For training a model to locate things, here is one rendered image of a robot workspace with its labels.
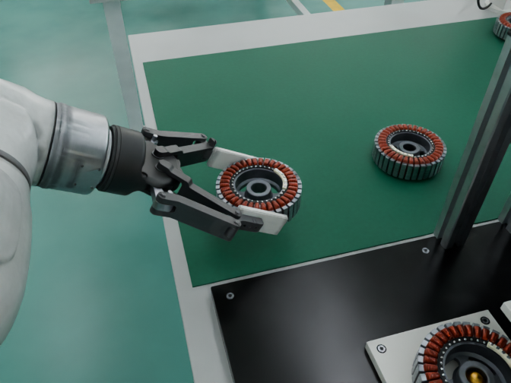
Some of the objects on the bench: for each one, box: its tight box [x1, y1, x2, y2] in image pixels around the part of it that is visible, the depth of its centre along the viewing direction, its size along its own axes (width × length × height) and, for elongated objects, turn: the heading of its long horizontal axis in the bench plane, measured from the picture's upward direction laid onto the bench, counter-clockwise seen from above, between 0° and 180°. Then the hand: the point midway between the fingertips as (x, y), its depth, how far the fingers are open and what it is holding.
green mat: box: [143, 17, 511, 287], centre depth 91 cm, size 94×61×1 cm, turn 106°
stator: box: [411, 321, 511, 383], centre depth 46 cm, size 11×11×4 cm
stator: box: [372, 124, 446, 180], centre depth 78 cm, size 11×11×4 cm
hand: (255, 191), depth 63 cm, fingers closed on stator, 11 cm apart
